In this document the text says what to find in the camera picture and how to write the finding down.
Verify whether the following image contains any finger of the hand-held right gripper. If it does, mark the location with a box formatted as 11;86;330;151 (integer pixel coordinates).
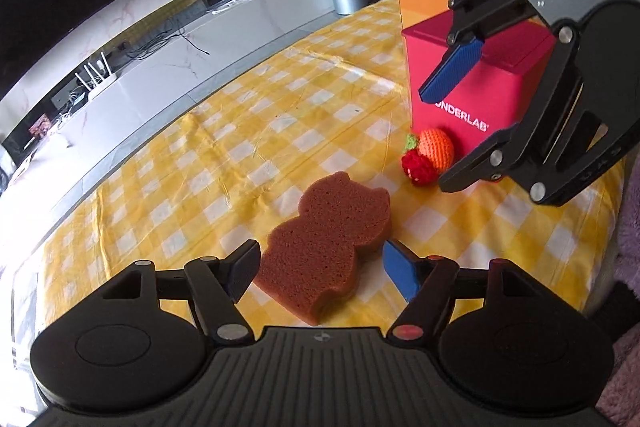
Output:
439;22;638;208
419;0;556;106

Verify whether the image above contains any red square box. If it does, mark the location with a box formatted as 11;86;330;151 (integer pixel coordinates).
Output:
402;9;558;158

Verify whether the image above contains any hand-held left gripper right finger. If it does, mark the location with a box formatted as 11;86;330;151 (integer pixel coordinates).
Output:
381;238;546;350

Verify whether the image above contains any yellow checked tablecloth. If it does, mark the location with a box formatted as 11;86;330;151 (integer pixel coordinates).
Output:
42;0;626;343

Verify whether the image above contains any white wifi router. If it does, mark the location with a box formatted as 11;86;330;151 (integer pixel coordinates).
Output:
75;52;118;100

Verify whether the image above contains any purple fluffy blanket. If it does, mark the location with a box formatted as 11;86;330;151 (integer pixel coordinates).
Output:
595;157;640;427

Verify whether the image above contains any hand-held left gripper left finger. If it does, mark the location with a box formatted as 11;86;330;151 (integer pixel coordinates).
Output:
100;238;263;348

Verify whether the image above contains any orange crochet fruit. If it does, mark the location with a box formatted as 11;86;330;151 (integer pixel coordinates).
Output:
416;128;456;171

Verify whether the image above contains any white stone television console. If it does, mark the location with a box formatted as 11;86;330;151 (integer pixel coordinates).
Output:
0;0;336;172

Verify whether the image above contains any red crochet strawberry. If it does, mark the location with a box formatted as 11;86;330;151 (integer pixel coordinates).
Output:
401;134;436;184

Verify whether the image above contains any brown bear-shaped sponge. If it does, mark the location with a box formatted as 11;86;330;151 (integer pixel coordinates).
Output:
255;171;393;327

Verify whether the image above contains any small pink photo frame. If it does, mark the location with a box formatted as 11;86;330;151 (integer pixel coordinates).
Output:
27;114;53;140

